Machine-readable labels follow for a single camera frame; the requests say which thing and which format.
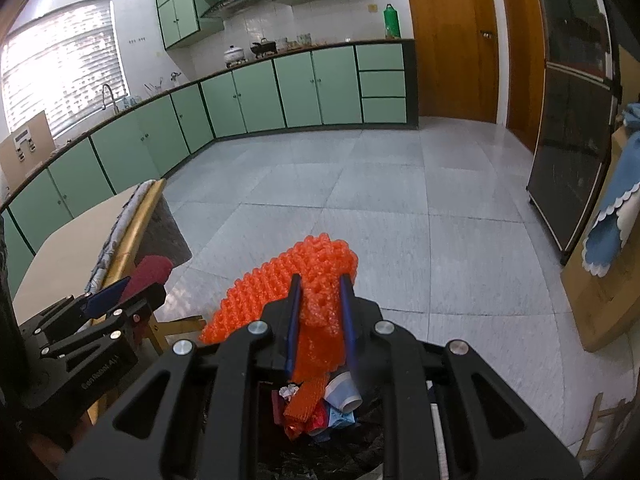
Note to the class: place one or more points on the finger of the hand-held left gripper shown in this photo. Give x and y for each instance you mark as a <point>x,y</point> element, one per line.
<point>107,297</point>
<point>130,310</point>

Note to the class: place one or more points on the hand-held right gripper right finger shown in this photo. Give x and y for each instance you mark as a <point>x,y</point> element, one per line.
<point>348,325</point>

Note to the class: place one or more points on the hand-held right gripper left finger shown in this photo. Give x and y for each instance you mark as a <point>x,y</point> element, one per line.
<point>294,325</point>

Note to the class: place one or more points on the maroon cloth strip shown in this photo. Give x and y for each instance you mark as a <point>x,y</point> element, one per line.
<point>150,272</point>

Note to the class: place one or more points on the orange foam net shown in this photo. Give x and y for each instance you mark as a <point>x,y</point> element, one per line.
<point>305,400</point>
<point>310,265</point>

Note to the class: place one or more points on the white tissue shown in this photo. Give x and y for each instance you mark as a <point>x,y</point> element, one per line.
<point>289,391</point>

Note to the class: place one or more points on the blue and white paper cup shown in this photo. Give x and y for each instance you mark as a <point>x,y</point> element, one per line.
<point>345,395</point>

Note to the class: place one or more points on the blue plastic bag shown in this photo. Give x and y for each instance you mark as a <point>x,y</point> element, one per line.
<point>342,417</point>

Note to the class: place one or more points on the red gold-lined snack packet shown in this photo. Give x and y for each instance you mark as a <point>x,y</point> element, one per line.
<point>315,422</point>

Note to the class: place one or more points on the trash bin with black bag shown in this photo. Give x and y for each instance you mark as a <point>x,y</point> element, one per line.
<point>330,460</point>

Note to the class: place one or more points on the patterned grey under cloth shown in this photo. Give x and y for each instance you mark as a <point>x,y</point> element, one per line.
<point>117,240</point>

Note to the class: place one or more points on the beige scalloped tablecloth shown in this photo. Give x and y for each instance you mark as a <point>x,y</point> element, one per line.
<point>65,250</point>

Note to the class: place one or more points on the wooden table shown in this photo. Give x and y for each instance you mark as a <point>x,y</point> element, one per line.
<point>145,215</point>

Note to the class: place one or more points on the brown cardboard box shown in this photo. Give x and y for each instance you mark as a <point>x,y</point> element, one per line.
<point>35,145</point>

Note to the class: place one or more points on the steel kitchen faucet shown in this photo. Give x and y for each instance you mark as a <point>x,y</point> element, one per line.
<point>105,90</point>

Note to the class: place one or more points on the utensil holder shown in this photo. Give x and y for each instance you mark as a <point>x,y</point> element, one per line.
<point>155,89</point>

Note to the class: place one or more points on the small steel teapot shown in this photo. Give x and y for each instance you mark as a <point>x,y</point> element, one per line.
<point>174,79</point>

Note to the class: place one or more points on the white window blind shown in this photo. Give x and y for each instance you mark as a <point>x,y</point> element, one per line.
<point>60,70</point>

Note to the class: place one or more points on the green lower kitchen cabinets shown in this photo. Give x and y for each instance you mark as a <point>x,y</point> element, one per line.
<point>300,85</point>

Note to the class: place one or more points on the wooden stool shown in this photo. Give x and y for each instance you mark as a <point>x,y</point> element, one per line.
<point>595,410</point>

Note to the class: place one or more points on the white cooking pot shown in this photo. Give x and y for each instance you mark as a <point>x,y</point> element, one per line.
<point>234,55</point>

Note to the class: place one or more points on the black wok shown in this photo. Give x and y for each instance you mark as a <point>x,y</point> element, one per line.
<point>262,49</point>

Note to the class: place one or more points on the blue scalloped cloth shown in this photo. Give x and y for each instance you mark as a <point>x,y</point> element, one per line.
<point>610,225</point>

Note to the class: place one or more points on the glass jar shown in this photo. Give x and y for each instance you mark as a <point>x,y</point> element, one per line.
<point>282,44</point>
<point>305,40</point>

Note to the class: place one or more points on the black refrigerator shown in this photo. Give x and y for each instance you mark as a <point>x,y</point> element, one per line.
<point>570,135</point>

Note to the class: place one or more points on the green bottle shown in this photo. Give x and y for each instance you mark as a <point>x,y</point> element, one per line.
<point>392,22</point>

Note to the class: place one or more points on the plain wooden door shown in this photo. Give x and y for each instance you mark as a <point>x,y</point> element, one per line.
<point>520,60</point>

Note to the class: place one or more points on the glass range hood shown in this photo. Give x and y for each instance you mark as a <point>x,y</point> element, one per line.
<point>235,5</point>

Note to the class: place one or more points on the green upper wall cabinets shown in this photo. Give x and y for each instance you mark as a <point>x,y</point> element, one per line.
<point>175,15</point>

